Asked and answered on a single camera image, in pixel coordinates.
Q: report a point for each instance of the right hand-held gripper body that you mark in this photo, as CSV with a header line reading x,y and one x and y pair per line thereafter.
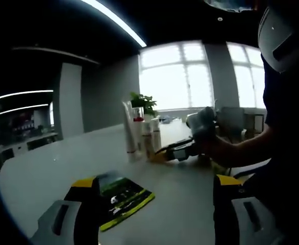
x,y
203,125

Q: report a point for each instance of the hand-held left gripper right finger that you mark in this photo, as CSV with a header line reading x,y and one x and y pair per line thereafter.
x,y
224,209

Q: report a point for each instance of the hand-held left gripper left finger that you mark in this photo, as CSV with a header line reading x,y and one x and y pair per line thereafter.
x,y
87,204

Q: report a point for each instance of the skincare bottle red label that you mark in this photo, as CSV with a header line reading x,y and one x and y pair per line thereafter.
x,y
156,139

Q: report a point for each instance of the plain white skincare bottle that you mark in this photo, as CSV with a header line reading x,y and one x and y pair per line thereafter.
x,y
147,143

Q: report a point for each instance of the green skincare sachet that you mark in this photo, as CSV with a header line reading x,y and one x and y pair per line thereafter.
x,y
124,199

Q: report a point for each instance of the skincare bottle red collar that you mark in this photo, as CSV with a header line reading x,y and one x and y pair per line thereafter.
x,y
139,132

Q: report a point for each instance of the white skincare tube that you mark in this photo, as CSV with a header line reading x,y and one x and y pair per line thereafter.
x,y
130,137

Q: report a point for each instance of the person's right hand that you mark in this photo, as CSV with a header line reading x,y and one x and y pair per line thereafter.
x,y
217,151

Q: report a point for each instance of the blue and white items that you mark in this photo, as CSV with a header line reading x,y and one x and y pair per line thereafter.
x,y
170,120

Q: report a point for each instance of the large bright window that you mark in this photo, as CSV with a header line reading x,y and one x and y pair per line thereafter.
x,y
175,84
249,81

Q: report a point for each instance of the potted green plant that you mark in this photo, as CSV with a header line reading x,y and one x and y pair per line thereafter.
x,y
144,103

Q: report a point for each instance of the white office counter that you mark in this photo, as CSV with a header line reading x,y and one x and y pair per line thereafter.
x,y
16,150

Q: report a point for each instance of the person's dark clothed torso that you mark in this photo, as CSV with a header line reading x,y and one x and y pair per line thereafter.
x,y
292,127

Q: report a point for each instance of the white chest-worn device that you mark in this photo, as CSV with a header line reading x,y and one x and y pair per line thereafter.
x,y
272,40

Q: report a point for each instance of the long ceiling light strip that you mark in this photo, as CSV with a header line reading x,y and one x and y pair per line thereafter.
x,y
119,20

